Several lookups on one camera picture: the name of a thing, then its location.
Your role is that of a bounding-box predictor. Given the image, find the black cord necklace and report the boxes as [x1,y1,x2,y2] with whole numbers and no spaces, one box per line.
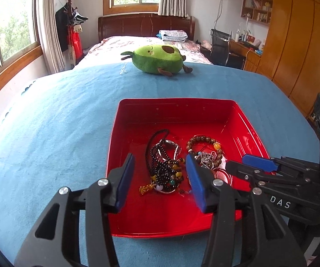
[146,129,183,176]

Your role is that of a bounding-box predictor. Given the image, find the dark wooden headboard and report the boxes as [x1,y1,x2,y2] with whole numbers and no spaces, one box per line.
[98,13,196,43]

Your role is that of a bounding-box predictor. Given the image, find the green avocado plush toy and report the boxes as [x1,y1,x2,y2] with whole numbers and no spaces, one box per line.
[120,44,193,77]

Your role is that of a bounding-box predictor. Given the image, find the folded blue white towels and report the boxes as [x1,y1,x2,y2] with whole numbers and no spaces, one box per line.
[157,30,188,41]

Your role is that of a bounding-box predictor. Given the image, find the white curtain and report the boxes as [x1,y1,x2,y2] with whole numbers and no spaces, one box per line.
[36,0,66,74]

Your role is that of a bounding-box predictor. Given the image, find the black bead necklace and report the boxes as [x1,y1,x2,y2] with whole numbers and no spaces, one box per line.
[150,156,194,195]

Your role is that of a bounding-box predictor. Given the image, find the black office chair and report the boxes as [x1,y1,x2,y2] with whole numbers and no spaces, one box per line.
[209,28,245,69]

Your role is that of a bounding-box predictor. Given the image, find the wide side window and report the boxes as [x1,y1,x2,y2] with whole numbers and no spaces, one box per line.
[0,0,42,89]

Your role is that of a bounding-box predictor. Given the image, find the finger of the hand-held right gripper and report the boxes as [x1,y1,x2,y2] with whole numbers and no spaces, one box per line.
[225,160,279,194]
[242,154,320,179]

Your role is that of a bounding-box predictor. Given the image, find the wooden desk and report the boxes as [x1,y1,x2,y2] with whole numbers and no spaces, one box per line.
[229,39,262,73]

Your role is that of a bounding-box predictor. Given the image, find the wooden bead bracelet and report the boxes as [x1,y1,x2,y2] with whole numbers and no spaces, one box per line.
[186,134,224,170]

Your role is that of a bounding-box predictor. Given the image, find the pink floral bedsheet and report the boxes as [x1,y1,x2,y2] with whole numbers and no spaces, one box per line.
[75,36,213,67]

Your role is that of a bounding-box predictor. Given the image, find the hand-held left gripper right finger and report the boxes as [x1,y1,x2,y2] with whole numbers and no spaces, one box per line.
[185,154,308,267]

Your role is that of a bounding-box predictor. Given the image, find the red plastic tray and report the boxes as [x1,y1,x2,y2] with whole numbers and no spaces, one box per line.
[106,98,272,239]

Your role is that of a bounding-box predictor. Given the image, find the hanging black jacket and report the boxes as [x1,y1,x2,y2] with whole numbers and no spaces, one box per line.
[55,7,71,52]

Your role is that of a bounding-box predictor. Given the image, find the hanging striped cloth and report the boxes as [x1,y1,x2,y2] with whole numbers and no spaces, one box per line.
[71,12,89,25]

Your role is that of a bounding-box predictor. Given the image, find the silver chain bracelet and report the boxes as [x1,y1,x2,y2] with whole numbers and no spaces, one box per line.
[197,152,216,170]

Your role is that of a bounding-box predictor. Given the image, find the red hanging bag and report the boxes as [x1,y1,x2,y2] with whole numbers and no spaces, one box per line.
[70,32,84,60]

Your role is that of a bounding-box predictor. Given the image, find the wooden wall bookshelf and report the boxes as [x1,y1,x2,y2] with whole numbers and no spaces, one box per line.
[241,0,273,25]

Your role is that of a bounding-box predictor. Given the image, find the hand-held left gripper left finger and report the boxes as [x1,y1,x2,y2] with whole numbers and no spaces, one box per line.
[14,152,136,267]

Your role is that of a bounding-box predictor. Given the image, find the wooden wardrobe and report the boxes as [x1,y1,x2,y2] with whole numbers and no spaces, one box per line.
[231,0,320,117]

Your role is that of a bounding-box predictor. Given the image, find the blue blanket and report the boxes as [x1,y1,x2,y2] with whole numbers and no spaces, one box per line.
[0,61,320,267]

